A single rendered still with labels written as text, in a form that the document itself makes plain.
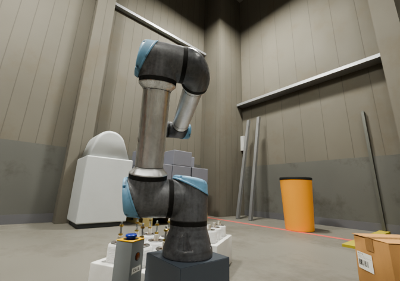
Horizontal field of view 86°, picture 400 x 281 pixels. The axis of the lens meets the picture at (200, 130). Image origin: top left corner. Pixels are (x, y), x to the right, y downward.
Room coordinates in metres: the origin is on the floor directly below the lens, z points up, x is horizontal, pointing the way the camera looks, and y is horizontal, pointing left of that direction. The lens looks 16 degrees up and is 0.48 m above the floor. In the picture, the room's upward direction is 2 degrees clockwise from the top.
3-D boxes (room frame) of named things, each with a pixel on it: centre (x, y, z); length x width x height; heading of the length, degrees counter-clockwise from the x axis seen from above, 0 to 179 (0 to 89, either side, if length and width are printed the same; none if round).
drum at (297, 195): (3.37, -1.48, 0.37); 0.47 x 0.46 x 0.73; 136
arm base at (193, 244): (0.73, 0.03, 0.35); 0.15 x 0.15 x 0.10
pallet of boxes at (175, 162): (3.89, 0.51, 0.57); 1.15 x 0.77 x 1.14; 130
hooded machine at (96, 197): (3.27, 1.40, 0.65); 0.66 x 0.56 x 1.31; 130
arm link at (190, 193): (0.73, 0.03, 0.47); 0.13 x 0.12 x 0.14; 105
